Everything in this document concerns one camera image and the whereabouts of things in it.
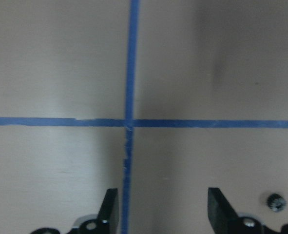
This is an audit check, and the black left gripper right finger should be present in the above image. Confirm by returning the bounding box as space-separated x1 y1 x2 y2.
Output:
207 188 263 234

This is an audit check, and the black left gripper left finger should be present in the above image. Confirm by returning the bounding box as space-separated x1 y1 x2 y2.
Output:
70 188 119 234

